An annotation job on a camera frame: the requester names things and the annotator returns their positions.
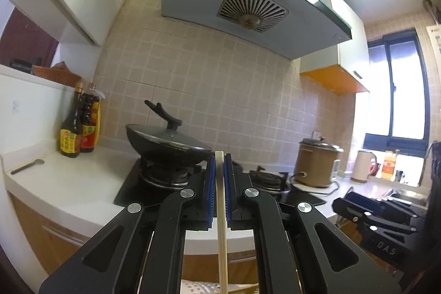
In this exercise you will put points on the brown wicker basket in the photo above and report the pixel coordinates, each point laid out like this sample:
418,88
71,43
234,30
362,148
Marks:
55,77

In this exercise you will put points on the white cabinet with orange underside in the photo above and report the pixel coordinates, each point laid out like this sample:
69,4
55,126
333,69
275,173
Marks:
348,49

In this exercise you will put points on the yellow oil bottle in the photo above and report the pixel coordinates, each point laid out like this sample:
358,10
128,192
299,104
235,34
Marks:
99,121

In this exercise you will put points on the dark soy sauce bottle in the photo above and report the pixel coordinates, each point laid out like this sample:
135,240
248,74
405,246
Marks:
70,139

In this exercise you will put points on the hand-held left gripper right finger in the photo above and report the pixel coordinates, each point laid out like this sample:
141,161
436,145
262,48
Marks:
227,192

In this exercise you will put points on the steel sink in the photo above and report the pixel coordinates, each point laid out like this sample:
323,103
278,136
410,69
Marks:
406,196

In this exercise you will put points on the black wok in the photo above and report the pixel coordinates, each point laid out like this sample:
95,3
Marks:
162,151

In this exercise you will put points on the yellow liquid bottle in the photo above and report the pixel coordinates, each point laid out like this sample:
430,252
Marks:
388,166

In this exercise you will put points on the striped woven mat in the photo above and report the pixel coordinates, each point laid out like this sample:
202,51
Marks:
198,287

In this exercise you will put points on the glass wok lid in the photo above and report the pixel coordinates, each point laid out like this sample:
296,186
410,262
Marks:
168,139

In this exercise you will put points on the brown wooden base cabinet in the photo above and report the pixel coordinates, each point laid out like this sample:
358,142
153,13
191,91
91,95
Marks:
41,239

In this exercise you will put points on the dark framed window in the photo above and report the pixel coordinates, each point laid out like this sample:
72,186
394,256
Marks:
418,80

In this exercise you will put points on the wooden chopstick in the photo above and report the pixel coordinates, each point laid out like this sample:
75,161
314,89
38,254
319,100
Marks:
221,245

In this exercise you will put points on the red jug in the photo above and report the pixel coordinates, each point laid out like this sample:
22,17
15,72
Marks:
375,168

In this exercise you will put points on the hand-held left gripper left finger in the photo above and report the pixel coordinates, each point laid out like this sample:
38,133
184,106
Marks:
209,192

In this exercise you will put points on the red cap sauce bottle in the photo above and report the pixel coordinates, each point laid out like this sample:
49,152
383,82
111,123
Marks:
88,128

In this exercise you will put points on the small dark cup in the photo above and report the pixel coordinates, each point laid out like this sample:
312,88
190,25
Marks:
399,175

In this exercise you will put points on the brown rice cooker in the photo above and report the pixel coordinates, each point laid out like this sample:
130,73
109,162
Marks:
315,166

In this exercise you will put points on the cream electric kettle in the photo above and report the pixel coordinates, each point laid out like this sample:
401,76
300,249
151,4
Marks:
361,166

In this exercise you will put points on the dark box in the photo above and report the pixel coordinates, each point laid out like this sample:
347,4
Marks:
24,65

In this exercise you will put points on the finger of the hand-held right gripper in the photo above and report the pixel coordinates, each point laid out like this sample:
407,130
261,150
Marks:
372,202
365,214

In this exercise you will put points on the white wall outlet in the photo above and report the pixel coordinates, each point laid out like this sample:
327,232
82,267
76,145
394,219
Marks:
318,136

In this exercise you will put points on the black gas stove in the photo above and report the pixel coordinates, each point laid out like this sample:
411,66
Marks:
131,192

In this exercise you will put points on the white water heater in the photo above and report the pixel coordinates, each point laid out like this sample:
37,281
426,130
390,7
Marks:
436,39

